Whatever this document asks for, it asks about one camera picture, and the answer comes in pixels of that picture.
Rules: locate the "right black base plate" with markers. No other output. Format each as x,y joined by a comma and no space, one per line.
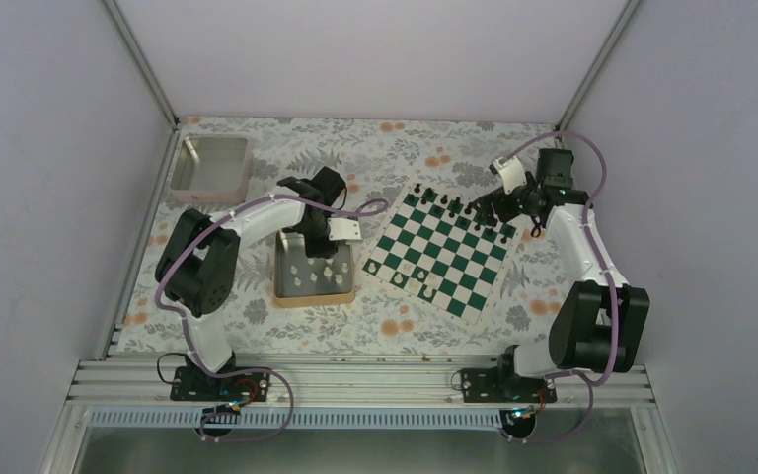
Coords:
489,385

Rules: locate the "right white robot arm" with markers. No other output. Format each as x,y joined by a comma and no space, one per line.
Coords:
600,324

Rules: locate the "floral table cloth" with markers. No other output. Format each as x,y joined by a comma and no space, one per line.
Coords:
376,157

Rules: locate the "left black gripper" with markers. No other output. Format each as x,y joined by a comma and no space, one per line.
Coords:
320,251

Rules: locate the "black knight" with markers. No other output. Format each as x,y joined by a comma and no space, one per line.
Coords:
428,195

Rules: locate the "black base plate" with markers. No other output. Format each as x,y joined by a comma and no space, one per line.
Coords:
192,384
489,385

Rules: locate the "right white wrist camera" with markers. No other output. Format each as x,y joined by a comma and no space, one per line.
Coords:
511,172

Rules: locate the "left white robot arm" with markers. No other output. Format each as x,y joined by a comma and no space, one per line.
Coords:
196,271

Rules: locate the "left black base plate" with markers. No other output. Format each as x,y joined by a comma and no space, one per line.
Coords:
192,384

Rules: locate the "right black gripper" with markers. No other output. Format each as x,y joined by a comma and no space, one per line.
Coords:
488,211

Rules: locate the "yellow rimmed metal tray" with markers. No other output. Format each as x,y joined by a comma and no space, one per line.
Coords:
289,251

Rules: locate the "aluminium mounting rail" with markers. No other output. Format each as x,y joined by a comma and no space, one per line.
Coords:
403,381

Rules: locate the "pink rimmed metal tray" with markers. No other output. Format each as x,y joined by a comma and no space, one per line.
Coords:
212,169

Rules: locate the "green white chess board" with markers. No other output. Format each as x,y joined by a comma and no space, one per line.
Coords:
448,238

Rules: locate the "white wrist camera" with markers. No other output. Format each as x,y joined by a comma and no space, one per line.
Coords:
511,172
344,229

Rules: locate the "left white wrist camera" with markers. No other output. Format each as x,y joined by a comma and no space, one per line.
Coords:
344,229

